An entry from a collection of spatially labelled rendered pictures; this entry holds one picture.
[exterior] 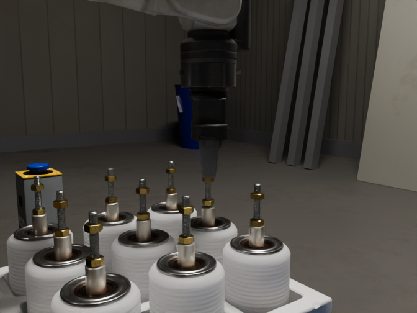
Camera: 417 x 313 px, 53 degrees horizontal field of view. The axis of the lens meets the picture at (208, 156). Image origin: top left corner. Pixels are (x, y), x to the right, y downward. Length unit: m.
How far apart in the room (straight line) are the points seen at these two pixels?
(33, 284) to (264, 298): 0.29
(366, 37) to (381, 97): 0.85
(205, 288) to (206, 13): 0.36
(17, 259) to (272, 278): 0.37
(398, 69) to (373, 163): 0.49
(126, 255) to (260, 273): 0.19
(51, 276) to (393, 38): 2.14
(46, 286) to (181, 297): 0.17
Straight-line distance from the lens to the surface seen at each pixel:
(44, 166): 0.85
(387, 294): 1.11
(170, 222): 0.75
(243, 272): 0.58
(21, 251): 0.68
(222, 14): 0.62
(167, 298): 0.52
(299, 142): 2.74
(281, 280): 0.60
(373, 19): 3.14
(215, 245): 0.66
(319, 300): 0.64
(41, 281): 0.57
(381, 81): 2.40
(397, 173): 2.27
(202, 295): 0.52
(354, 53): 3.19
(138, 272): 0.61
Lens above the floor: 0.47
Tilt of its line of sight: 9 degrees down
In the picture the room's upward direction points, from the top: straight up
